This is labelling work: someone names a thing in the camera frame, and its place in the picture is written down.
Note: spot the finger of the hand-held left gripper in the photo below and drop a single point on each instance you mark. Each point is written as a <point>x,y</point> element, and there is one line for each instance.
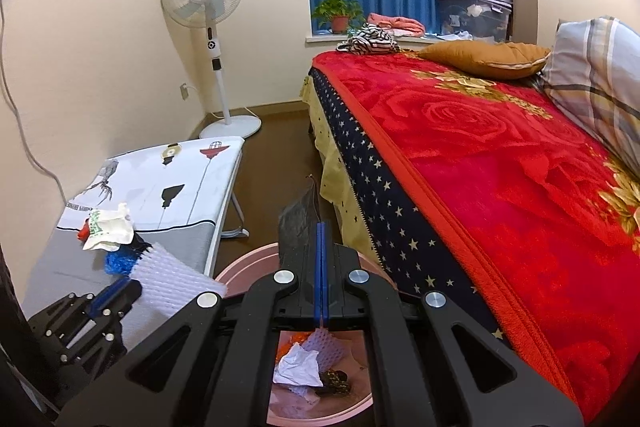
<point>107,297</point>

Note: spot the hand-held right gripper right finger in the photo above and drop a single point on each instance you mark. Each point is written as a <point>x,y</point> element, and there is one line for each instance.
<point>415,342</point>

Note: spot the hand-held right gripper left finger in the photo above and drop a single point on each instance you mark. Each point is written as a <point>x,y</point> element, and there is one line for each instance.
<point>235,332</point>

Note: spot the blue foam net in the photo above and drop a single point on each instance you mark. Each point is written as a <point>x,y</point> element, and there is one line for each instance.
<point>122,263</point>

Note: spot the orange plastic bag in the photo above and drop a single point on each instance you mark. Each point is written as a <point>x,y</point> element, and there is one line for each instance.
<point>292,341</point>

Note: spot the pink plastic bin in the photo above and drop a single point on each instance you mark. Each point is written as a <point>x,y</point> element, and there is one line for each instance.
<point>240,272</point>

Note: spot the red plastic bag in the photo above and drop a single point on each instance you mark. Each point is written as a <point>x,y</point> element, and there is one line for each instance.
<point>82,234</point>

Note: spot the white foam sheet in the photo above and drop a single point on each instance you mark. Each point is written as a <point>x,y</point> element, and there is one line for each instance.
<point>175,279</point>

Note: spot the green printed paper wrapper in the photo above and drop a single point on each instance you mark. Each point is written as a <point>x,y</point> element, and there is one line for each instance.
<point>107,227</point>

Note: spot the white paper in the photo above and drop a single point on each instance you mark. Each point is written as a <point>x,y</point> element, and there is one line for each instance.
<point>297,367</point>

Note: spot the dark floral bag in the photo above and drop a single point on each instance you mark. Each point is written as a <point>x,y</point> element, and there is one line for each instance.
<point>336,382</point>

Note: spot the lavender foam net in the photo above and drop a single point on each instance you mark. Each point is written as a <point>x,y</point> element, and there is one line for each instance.
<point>325,344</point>

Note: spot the grey translucent plastic bag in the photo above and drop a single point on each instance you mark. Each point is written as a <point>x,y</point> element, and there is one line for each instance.
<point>300,217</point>

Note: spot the navy star bed sheet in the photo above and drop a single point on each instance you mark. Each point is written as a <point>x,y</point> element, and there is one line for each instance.
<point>390,207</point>

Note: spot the red floral blanket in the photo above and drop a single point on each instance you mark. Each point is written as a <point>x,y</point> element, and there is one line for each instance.
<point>500,187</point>

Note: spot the orange pillow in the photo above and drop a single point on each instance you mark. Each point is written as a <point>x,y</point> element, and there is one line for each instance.
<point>485,57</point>

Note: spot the striped cloth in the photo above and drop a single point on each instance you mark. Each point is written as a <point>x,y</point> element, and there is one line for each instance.
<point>370,39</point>

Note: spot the pink folded cloth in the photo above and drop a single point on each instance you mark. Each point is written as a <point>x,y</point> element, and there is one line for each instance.
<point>397,23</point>

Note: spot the plaid pillow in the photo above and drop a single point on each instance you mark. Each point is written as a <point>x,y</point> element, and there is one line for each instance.
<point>595,77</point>

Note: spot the clear storage box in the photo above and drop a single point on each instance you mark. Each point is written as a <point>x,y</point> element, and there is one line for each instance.
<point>475,19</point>

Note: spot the potted green plant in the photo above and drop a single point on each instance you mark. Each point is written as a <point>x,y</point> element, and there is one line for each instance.
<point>340,14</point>

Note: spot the white table frame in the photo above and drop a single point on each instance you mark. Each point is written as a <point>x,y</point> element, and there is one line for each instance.
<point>235,217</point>

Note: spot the wall socket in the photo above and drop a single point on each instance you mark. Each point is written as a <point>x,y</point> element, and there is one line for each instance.
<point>184,92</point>

